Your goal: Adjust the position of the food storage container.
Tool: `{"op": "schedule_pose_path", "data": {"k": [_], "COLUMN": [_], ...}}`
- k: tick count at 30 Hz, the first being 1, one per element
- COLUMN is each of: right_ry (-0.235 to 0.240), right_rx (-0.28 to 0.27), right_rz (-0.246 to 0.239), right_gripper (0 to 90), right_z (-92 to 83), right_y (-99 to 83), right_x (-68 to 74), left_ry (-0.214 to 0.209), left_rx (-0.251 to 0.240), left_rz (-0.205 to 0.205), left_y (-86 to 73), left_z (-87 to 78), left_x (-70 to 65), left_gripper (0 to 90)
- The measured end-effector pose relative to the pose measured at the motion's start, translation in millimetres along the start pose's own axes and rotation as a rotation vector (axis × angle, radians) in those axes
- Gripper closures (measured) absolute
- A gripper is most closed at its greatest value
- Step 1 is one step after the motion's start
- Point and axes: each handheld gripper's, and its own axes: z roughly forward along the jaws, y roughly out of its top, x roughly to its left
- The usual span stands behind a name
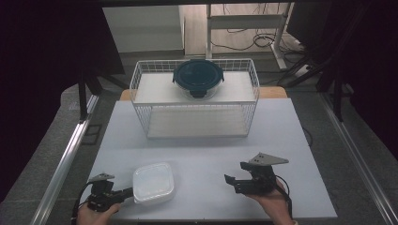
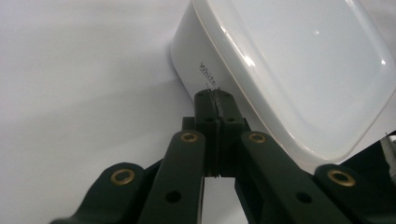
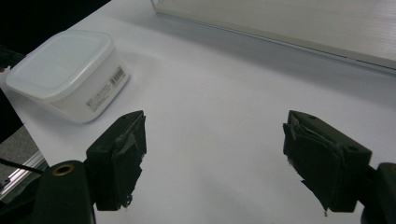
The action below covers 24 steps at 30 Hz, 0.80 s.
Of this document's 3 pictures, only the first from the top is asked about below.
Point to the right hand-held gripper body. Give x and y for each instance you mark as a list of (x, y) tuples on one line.
[(261, 181)]

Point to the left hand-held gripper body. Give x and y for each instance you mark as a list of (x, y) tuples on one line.
[(101, 197)]

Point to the white square lidded container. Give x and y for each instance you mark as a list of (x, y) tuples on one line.
[(153, 182)]

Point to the round container dark blue lid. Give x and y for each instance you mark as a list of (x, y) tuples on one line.
[(197, 75)]

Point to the person's left hand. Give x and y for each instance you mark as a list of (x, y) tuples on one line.
[(92, 218)]

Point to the person's right hand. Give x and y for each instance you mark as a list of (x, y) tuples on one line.
[(277, 206)]

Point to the black metal stand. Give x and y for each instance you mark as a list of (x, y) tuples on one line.
[(82, 97)]

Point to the white power strip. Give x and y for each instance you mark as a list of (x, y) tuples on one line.
[(303, 70)]

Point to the white cabinet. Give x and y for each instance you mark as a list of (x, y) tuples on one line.
[(144, 28)]

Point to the aluminium rail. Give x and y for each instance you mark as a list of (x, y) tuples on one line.
[(356, 156), (67, 159)]

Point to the white metal desk frame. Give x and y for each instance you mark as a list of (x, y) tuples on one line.
[(244, 22)]

